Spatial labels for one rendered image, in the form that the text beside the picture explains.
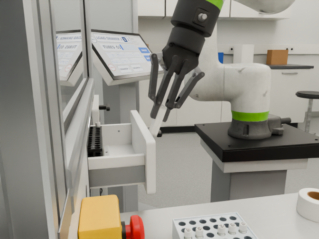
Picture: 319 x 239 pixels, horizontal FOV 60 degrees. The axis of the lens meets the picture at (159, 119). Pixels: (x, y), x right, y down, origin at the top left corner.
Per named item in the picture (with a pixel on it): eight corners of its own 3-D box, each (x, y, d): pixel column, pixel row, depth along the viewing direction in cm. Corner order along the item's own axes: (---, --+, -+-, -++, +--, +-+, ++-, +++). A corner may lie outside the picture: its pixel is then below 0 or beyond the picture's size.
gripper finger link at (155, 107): (163, 97, 60) (150, 93, 60) (155, 119, 61) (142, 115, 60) (161, 96, 62) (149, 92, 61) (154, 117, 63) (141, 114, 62)
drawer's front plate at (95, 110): (99, 122, 109) (98, 94, 106) (99, 145, 82) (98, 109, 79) (95, 122, 109) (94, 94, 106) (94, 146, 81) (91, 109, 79)
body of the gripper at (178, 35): (176, 22, 54) (160, 67, 56) (213, 38, 57) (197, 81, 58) (167, 25, 61) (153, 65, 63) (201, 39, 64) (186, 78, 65)
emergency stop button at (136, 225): (141, 235, 36) (141, 207, 35) (146, 256, 32) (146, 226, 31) (118, 238, 35) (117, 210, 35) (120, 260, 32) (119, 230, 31)
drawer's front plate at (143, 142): (136, 146, 81) (136, 109, 79) (155, 194, 54) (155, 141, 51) (131, 146, 81) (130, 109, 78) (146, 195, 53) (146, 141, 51)
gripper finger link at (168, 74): (181, 57, 58) (174, 54, 57) (161, 106, 60) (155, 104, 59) (175, 57, 62) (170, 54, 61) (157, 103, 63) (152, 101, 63)
